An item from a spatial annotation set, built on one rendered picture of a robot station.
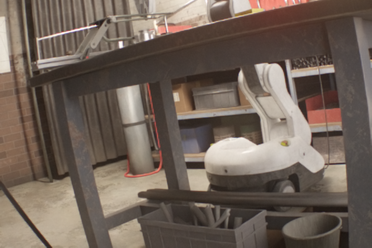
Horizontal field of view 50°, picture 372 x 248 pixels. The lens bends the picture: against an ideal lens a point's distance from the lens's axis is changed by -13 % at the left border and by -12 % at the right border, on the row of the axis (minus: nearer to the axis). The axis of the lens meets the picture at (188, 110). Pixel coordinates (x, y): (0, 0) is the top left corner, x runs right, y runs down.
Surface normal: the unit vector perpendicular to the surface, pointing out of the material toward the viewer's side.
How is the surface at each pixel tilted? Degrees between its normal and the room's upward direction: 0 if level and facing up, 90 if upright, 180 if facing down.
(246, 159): 53
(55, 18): 91
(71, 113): 90
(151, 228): 90
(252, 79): 104
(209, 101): 90
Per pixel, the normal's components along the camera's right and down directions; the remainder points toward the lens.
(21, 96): 0.74, -0.08
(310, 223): -0.25, 0.02
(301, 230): 0.22, -0.06
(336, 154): -0.65, 0.17
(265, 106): -0.47, 0.73
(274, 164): -0.05, 0.11
